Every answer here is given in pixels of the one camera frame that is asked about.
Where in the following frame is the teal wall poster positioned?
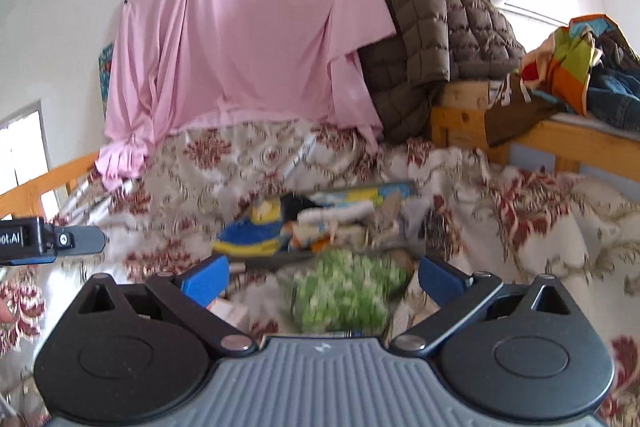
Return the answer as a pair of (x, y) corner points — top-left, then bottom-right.
(98, 42), (117, 118)

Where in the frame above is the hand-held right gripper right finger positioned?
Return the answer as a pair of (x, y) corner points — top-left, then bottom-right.
(388, 254), (572, 356)

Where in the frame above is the blue and yellow sock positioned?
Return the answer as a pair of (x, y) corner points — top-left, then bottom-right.
(212, 199), (290, 258)

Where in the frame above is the green floral cloth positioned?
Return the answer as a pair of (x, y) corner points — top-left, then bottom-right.
(285, 249), (416, 336)

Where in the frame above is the floral patterned bedspread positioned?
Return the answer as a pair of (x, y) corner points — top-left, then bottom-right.
(0, 117), (640, 427)

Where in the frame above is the brown cloth with white print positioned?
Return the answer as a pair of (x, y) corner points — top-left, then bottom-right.
(482, 74), (562, 148)

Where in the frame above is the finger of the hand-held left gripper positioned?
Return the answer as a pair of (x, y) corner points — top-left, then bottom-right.
(0, 256), (58, 267)
(44, 226), (109, 256)

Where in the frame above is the grey drawstring bag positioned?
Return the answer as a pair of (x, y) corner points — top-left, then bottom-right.
(365, 192), (407, 244)

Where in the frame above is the wooden bed rail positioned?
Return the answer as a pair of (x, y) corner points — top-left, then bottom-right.
(0, 152), (102, 219)

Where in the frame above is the cartoon print storage box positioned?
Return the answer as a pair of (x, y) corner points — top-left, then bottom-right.
(240, 179), (419, 269)

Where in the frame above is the brown quilted jacket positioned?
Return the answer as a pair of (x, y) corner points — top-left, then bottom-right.
(357, 0), (527, 144)

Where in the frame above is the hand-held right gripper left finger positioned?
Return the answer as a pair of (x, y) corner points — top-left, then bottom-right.
(75, 252), (259, 356)

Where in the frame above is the colourful patchwork cloth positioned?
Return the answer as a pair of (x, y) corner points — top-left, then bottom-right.
(520, 14), (609, 118)

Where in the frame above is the wooden bunk bed frame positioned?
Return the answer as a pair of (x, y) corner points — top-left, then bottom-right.
(430, 79), (640, 184)

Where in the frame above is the pink hanging sheet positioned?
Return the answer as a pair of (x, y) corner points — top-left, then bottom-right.
(95, 0), (397, 194)

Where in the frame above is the window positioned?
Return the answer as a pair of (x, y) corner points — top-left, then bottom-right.
(0, 99), (62, 219)

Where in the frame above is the striped towel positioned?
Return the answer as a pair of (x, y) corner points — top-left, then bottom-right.
(290, 202), (382, 254)

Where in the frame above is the dark clothes pile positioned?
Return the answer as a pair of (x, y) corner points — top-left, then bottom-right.
(595, 26), (640, 78)

